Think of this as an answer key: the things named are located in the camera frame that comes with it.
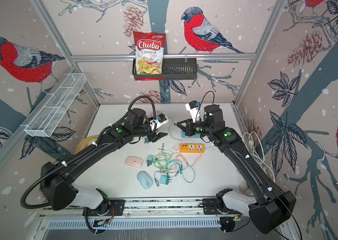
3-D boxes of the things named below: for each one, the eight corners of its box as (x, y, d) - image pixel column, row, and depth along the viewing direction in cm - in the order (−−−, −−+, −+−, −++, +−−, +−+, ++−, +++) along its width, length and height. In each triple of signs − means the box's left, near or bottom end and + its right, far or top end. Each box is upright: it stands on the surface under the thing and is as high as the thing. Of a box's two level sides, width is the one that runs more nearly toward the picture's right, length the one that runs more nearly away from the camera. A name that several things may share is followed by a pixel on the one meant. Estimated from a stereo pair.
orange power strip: (179, 153, 95) (179, 150, 92) (179, 145, 98) (179, 143, 96) (204, 153, 95) (205, 150, 92) (203, 145, 98) (203, 143, 96)
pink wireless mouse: (124, 167, 90) (123, 165, 88) (126, 157, 94) (125, 156, 92) (142, 167, 90) (141, 165, 88) (143, 157, 93) (143, 156, 92)
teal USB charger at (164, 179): (159, 183, 83) (159, 181, 81) (161, 175, 86) (161, 174, 84) (168, 185, 83) (167, 183, 80) (169, 177, 85) (169, 176, 83)
